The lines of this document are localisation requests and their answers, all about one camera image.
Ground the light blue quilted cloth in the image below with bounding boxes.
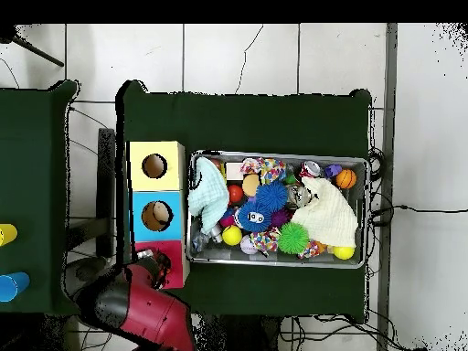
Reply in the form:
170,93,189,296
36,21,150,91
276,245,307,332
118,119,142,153
187,156,230,235

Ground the wooden box with three holes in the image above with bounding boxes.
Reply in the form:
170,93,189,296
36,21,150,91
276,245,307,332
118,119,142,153
125,141,191,290

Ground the red rubber ball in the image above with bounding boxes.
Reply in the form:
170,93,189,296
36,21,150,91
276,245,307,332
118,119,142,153
227,184,245,205

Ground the blue spiky ball with eyes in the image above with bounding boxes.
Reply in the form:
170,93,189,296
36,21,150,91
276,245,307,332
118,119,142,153
237,199,274,234

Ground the black metal stand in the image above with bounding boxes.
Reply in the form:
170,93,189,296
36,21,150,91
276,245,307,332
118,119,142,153
65,127,116,259

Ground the blue spiky rubber ball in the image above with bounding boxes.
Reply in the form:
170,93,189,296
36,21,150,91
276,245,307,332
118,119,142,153
254,180,290,212

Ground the green spiky rubber ball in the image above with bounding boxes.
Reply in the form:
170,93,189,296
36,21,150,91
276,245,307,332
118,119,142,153
277,221,311,255

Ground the colourful patterned cloth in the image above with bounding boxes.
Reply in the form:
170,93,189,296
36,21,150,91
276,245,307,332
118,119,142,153
239,157,287,185

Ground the blue cylinder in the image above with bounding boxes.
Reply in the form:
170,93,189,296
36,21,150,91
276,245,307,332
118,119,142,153
0,271,31,303

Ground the yellow cylinder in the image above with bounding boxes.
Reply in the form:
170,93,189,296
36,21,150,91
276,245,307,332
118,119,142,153
0,223,18,247

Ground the dark green table cloth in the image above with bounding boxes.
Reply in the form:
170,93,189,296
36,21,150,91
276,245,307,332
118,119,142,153
115,80,373,323
0,80,83,317

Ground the cream quilted cloth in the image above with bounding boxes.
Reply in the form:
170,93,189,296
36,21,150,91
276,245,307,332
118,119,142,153
291,175,359,249

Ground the red soda can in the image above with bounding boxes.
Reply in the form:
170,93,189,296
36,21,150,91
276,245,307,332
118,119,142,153
299,160,323,179

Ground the yellow ball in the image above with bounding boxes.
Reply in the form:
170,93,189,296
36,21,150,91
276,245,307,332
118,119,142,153
331,245,356,261

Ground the orange toy basketball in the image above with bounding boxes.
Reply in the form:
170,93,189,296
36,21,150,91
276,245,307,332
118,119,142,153
335,168,357,190

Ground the black tripod leg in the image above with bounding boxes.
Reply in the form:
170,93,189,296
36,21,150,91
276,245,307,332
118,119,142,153
0,24,65,68

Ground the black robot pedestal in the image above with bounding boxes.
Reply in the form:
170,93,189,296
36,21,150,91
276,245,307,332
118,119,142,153
197,314,281,351

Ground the silver wire mesh bin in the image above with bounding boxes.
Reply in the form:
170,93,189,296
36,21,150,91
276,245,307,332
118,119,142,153
187,149,369,270

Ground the black power cable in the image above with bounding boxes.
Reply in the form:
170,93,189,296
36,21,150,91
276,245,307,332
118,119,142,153
368,204,468,226

